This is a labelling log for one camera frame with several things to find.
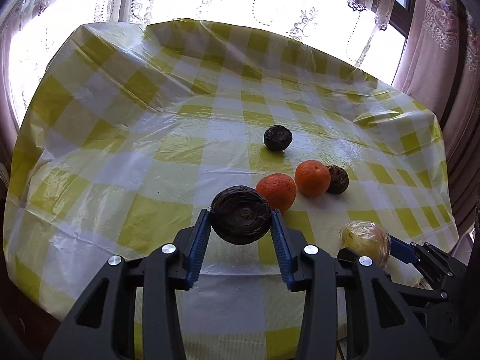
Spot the brown-yellow fruit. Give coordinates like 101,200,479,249
340,220,391,268

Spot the orange fruit front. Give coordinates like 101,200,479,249
256,173,297,212

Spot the orange fruit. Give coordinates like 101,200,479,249
256,173,297,212
295,160,331,197

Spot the dark round fruit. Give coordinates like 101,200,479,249
210,185,272,245

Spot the orange fruit rear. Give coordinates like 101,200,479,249
295,160,331,197

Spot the yellow checkered plastic tablecloth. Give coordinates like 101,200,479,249
3,18,461,360

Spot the brown curtain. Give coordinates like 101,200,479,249
394,0,479,242

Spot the floral lace curtain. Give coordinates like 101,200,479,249
1,0,405,122

